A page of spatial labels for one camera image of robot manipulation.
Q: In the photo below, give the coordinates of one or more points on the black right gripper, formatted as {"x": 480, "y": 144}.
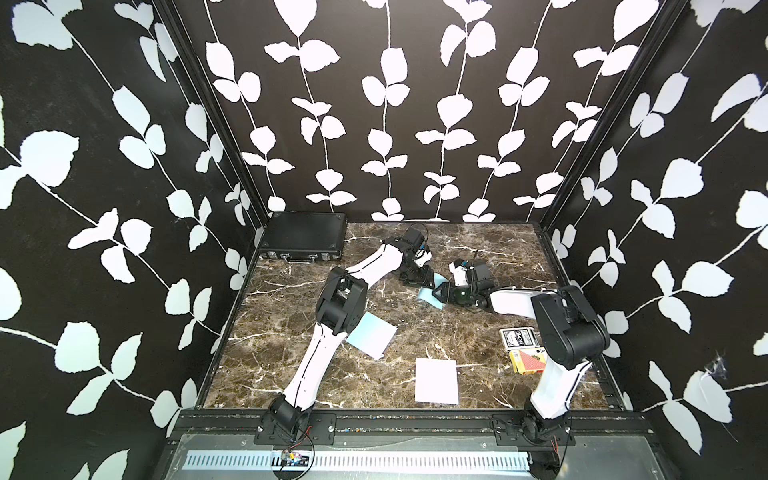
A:
{"x": 447, "y": 293}

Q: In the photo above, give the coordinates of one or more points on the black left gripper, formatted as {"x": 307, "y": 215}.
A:
{"x": 426, "y": 276}

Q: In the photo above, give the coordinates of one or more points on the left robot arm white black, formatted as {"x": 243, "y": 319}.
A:
{"x": 339, "y": 310}

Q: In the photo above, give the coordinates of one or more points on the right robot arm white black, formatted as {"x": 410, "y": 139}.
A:
{"x": 571, "y": 333}

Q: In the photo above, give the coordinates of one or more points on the pale blue square paper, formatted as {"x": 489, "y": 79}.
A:
{"x": 372, "y": 335}

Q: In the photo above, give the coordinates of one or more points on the white square paper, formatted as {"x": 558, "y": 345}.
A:
{"x": 436, "y": 381}

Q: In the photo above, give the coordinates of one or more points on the black playing card box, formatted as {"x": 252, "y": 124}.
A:
{"x": 518, "y": 337}

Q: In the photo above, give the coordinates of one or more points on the yellow red card box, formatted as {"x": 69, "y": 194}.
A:
{"x": 528, "y": 360}

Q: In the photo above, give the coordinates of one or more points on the black aluminium briefcase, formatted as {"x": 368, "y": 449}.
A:
{"x": 303, "y": 237}

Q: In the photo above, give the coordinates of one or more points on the small circuit board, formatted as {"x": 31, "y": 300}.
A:
{"x": 292, "y": 459}

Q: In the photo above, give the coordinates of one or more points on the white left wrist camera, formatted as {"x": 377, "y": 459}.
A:
{"x": 422, "y": 256}

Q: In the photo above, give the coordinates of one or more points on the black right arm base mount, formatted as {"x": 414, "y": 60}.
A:
{"x": 528, "y": 431}

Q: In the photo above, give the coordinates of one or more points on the white perforated cable duct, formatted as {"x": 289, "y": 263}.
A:
{"x": 424, "y": 462}

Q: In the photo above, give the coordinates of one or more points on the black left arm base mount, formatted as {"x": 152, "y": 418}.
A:
{"x": 316, "y": 428}

